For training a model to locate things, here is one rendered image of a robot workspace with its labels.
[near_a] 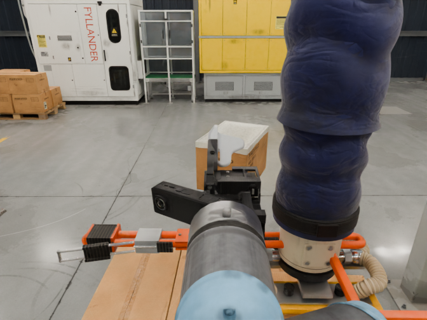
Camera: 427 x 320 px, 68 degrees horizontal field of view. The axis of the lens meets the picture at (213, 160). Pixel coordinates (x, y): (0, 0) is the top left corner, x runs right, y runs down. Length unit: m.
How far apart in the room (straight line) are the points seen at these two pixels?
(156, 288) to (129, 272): 0.21
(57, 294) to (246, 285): 2.52
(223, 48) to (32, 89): 4.24
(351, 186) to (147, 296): 1.26
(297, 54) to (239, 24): 7.24
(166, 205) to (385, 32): 0.51
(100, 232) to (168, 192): 0.55
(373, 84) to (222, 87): 7.46
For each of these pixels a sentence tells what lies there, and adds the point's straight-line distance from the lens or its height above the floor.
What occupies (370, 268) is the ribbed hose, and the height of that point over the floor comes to 1.19.
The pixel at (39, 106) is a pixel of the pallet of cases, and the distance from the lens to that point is 7.43.
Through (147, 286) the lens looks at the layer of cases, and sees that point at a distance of 1.82.
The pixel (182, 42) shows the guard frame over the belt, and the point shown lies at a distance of 7.91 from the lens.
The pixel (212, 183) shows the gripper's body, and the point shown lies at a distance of 0.45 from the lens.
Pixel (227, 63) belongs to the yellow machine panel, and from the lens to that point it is 7.98.
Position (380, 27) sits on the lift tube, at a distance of 0.70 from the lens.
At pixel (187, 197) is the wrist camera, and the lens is 0.43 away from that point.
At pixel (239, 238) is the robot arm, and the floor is 1.62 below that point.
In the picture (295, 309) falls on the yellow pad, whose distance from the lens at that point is 0.94.
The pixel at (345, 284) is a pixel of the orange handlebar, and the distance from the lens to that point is 0.86.
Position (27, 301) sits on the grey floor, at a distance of 2.80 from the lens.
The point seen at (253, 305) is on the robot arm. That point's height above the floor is 1.62.
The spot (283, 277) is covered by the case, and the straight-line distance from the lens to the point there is 1.28.
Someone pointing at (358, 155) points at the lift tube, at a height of 1.54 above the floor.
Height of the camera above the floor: 1.81
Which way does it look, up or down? 23 degrees down
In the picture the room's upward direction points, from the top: straight up
